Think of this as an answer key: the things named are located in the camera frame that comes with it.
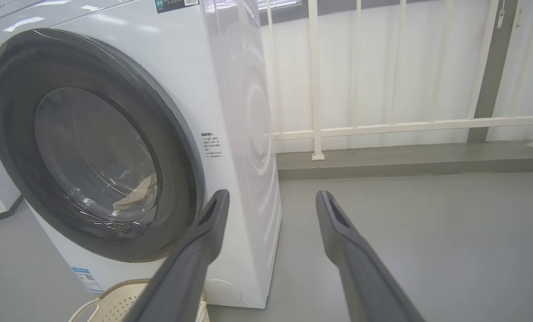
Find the white front-load washing machine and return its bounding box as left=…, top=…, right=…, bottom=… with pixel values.
left=0, top=0, right=282, bottom=309

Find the cream and blue garment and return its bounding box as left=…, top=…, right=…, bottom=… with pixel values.
left=113, top=174, right=158, bottom=212

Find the grey window frame post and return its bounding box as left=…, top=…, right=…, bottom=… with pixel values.
left=467, top=0, right=520, bottom=144

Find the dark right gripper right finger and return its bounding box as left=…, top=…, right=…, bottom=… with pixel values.
left=316, top=190, right=426, bottom=322

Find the white metal railing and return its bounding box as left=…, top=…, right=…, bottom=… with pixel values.
left=264, top=0, right=533, bottom=161

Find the dark brand sticker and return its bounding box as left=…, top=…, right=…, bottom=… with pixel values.
left=155, top=0, right=200, bottom=13

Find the round filter cover flap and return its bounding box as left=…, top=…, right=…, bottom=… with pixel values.
left=204, top=280, right=242, bottom=305

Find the small black text sticker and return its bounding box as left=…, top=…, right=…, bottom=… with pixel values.
left=200, top=132, right=223, bottom=160

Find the grey round washing machine door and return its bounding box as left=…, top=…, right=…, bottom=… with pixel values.
left=0, top=28, right=204, bottom=263

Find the blue energy label sticker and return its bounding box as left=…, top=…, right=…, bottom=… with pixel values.
left=72, top=267, right=104, bottom=293

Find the cream perforated laundry basket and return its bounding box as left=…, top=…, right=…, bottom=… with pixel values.
left=68, top=279, right=210, bottom=322

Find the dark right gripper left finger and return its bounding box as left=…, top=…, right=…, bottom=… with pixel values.
left=123, top=189, right=230, bottom=322

